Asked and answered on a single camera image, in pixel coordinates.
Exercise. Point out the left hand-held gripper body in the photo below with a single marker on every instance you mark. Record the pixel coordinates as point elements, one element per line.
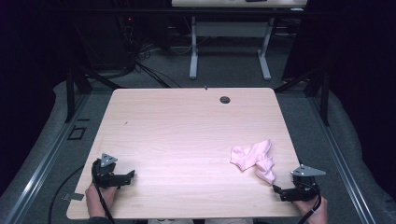
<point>104,179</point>

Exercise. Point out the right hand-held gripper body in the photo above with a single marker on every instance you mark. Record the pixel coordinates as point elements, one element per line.
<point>305,186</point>

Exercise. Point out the pink sock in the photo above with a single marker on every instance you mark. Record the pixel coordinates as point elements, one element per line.
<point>246,158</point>
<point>266,174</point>

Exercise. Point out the person's left hand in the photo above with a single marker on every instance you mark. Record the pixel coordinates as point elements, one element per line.
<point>98,197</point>

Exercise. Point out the person's right hand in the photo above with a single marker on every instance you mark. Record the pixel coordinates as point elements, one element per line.
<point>316,213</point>

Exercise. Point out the grey tape strip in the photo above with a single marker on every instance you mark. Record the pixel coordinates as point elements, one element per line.
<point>74,196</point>

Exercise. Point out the black curtain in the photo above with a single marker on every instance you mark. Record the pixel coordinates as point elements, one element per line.
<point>364,77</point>
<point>28,77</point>

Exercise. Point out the dark equipment rack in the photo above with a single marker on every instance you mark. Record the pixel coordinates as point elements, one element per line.
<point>127,37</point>

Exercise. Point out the white desk with metal legs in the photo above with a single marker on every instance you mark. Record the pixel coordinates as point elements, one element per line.
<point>230,29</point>

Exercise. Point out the black metal crossbar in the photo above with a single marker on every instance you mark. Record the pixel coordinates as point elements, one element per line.
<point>186,11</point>

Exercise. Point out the aluminium floor rail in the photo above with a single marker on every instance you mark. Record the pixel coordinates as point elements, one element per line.
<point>339,161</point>
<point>46,161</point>

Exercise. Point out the black metal frame stand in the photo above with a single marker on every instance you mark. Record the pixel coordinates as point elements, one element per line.
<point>325,99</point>
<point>70,93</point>

